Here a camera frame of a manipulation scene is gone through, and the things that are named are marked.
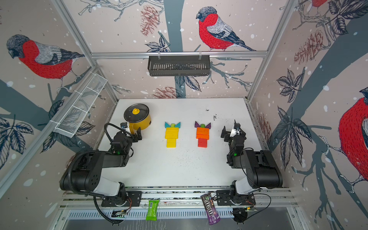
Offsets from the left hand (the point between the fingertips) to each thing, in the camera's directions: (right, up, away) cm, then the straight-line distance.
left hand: (134, 125), depth 91 cm
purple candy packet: (+48, -42, -23) cm, 68 cm away
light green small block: (+24, -1, +12) cm, 27 cm away
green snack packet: (+18, -40, -23) cm, 50 cm away
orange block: (+46, -4, +10) cm, 47 cm away
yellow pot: (+5, +1, +2) cm, 5 cm away
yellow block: (+24, -4, +10) cm, 26 cm away
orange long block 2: (+45, -8, +6) cm, 46 cm away
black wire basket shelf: (+21, +44, +15) cm, 51 cm away
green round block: (+46, -1, +12) cm, 48 cm away
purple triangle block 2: (+50, -2, +10) cm, 51 cm away
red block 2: (+45, -13, +2) cm, 47 cm away
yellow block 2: (+24, -6, +9) cm, 26 cm away
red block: (+45, -11, +4) cm, 47 cm away
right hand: (+65, 0, -1) cm, 65 cm away
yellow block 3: (+24, -11, +5) cm, 27 cm away
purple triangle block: (+42, -1, +12) cm, 43 cm away
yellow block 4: (+24, -13, +4) cm, 27 cm away
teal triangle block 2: (+28, -1, +12) cm, 31 cm away
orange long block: (+46, -6, +9) cm, 47 cm away
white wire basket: (-32, +3, -12) cm, 34 cm away
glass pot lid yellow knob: (0, +8, +4) cm, 9 cm away
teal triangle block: (+20, -1, +12) cm, 23 cm away
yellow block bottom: (+24, -9, +6) cm, 26 cm away
